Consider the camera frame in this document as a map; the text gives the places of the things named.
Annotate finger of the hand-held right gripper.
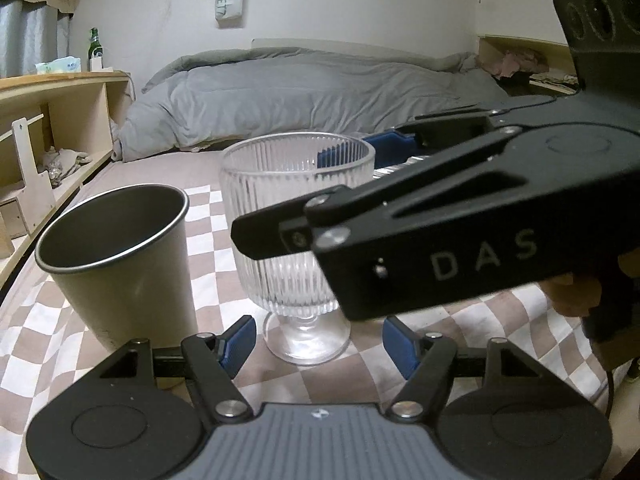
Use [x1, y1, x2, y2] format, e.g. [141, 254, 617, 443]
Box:
[316, 104, 521, 170]
[231, 127, 533, 262]

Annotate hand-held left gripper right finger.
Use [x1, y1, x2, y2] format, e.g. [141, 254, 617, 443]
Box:
[382, 316, 547, 421]

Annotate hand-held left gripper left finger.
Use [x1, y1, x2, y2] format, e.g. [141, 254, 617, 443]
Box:
[97, 316, 257, 418]

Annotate ribbed clear glass cup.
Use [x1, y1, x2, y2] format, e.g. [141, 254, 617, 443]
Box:
[219, 131, 377, 366]

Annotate grey metal cup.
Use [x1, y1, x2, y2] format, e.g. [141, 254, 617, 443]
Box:
[34, 184, 200, 353]

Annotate person's right hand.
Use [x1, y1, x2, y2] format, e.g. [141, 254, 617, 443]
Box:
[542, 252, 640, 318]

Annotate checkered brown white blanket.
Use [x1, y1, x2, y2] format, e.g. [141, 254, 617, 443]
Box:
[0, 150, 640, 480]

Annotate grey duvet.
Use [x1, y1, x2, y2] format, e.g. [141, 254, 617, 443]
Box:
[112, 46, 510, 162]

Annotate pile of clothes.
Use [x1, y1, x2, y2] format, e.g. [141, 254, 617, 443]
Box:
[477, 48, 551, 81]

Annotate wooden headboard shelf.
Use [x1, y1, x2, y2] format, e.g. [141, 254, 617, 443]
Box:
[477, 35, 582, 97]

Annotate crumpled cloth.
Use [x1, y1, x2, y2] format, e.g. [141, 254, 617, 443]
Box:
[42, 146, 94, 187]

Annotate wooden bedside shelf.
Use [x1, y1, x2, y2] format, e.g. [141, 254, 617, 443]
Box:
[0, 70, 134, 293]

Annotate green glass bottle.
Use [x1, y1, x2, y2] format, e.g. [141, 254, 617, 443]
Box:
[88, 27, 104, 72]

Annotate tissue pack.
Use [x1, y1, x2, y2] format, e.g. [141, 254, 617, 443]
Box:
[35, 56, 82, 75]

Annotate grey curtain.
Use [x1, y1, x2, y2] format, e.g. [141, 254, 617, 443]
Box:
[0, 0, 72, 79]

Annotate black cable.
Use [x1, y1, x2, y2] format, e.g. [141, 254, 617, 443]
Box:
[602, 357, 618, 418]

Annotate wooden bracket board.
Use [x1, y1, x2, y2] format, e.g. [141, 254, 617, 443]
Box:
[11, 117, 57, 237]

